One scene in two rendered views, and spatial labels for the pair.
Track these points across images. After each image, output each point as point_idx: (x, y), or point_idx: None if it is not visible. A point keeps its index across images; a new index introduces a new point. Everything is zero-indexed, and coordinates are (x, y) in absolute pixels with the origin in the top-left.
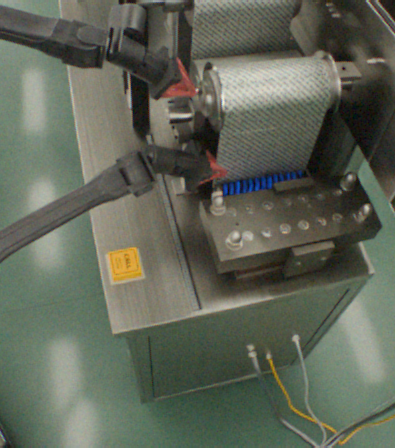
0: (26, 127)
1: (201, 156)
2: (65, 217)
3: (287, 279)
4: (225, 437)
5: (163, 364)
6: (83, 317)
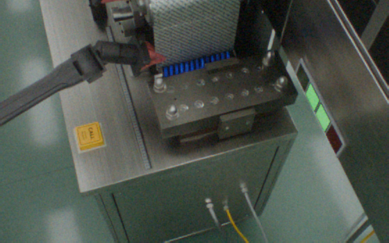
0: (5, 14)
1: (142, 47)
2: (30, 103)
3: (222, 140)
4: None
5: (131, 217)
6: (69, 185)
